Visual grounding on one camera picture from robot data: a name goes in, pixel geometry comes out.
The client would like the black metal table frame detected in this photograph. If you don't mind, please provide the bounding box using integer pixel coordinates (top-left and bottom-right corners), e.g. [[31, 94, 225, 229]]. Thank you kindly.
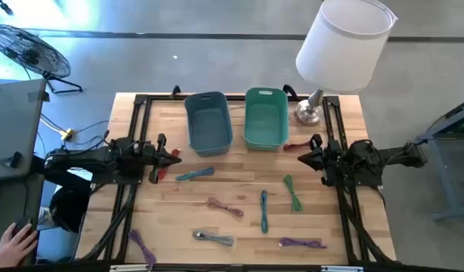
[[75, 93, 397, 265]]

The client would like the blue-grey metal cart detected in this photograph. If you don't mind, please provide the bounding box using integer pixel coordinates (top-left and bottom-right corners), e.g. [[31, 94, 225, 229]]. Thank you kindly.
[[416, 97, 464, 222]]

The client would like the teal USB cable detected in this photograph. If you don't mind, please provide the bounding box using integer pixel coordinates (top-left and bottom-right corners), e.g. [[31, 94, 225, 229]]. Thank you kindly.
[[175, 167, 215, 182]]

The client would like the bright red USB cable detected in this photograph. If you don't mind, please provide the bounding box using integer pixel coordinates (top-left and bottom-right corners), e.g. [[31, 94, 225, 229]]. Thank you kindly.
[[156, 147, 181, 181]]

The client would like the black computer mouse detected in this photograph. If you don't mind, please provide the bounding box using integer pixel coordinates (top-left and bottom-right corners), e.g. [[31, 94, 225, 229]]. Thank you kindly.
[[11, 215, 33, 239]]

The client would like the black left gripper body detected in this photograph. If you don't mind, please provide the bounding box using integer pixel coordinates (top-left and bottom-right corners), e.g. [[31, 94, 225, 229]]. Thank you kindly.
[[141, 132, 168, 185]]

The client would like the person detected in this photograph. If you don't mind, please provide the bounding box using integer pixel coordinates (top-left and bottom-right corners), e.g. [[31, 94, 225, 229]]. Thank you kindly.
[[29, 154, 91, 233]]

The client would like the black floor fan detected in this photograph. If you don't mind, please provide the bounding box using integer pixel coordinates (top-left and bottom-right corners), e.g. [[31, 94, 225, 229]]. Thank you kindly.
[[0, 24, 84, 94]]

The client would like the pink USB cable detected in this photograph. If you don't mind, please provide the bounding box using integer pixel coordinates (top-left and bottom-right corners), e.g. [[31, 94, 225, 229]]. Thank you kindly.
[[206, 196, 245, 218]]

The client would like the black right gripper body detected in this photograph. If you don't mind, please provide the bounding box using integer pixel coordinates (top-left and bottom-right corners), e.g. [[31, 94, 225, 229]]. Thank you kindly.
[[310, 134, 342, 186]]

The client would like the purple USB cable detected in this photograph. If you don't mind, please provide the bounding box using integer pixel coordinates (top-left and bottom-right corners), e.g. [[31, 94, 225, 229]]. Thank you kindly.
[[279, 236, 328, 250], [128, 229, 158, 270]]

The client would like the white label strip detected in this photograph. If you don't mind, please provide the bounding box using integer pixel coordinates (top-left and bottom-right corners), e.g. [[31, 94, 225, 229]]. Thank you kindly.
[[321, 265, 364, 272], [110, 265, 152, 272]]

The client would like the blue USB cable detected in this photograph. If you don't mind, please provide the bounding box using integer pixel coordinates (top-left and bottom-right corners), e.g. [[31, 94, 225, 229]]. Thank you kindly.
[[260, 190, 270, 234]]

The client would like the white shade table lamp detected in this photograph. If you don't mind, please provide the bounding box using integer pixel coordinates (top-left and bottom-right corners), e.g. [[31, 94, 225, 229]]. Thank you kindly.
[[294, 0, 399, 128]]

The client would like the teal green plastic bin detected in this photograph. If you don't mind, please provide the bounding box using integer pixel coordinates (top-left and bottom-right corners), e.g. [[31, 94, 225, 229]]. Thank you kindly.
[[243, 87, 289, 153]]

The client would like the person's hand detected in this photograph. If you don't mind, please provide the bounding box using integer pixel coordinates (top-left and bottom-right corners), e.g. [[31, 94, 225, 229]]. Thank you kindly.
[[0, 222, 39, 269]]

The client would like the light grey desk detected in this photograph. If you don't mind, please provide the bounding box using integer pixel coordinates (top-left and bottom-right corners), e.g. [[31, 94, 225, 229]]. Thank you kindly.
[[0, 78, 47, 182]]

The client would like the grey tape strip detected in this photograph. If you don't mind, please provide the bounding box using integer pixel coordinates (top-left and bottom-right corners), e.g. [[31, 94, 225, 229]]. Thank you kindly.
[[27, 90, 51, 104]]

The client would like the green USB cable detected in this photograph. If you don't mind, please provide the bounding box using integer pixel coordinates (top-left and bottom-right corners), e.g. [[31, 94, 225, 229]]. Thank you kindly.
[[283, 174, 304, 213]]

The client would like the grey USB cable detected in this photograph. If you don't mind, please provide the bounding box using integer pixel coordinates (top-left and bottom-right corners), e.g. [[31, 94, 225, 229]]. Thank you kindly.
[[192, 230, 236, 247]]

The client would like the dark red USB cable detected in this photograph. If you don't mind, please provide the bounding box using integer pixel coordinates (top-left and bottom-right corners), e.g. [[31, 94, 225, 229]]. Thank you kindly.
[[283, 141, 312, 153]]

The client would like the dark grey desk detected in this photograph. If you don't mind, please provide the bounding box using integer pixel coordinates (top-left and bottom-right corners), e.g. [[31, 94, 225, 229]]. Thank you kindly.
[[0, 173, 45, 267]]

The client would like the blue-grey plastic bin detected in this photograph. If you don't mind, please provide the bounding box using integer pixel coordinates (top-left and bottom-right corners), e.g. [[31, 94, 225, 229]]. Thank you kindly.
[[184, 91, 234, 158]]

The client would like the white power cable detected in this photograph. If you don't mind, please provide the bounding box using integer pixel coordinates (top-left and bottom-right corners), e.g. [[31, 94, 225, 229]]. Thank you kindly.
[[39, 115, 67, 134]]

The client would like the black desk clamp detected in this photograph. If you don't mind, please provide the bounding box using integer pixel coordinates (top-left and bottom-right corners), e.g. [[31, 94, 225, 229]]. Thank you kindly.
[[0, 150, 23, 169]]

